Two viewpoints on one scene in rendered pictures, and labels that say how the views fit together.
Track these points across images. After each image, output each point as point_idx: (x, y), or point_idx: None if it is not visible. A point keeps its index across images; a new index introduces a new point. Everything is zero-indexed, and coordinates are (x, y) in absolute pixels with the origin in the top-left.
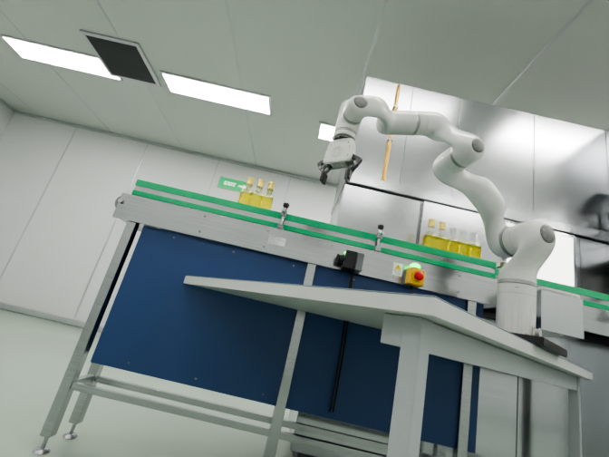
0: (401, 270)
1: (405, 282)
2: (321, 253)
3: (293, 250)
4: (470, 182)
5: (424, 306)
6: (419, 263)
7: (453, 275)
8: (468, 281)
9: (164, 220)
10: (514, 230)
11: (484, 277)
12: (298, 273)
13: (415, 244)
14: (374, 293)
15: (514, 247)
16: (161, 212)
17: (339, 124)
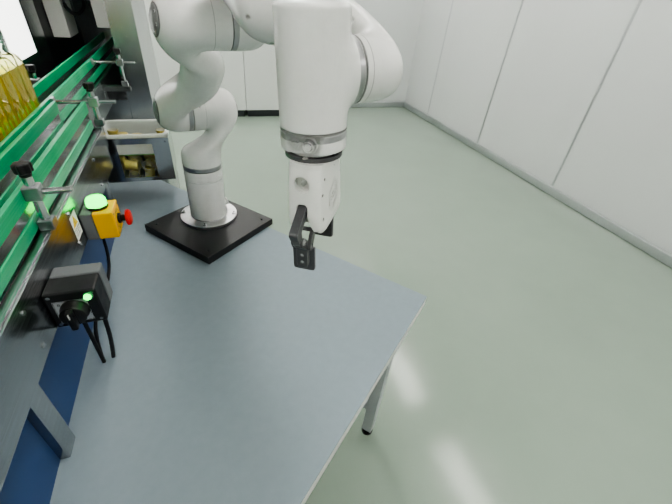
0: (78, 221)
1: (105, 237)
2: (27, 352)
3: (1, 439)
4: (214, 64)
5: (423, 305)
6: (76, 186)
7: (92, 165)
8: (98, 159)
9: None
10: (212, 109)
11: (96, 137)
12: (25, 443)
13: (50, 152)
14: (410, 324)
15: (207, 128)
16: None
17: (343, 118)
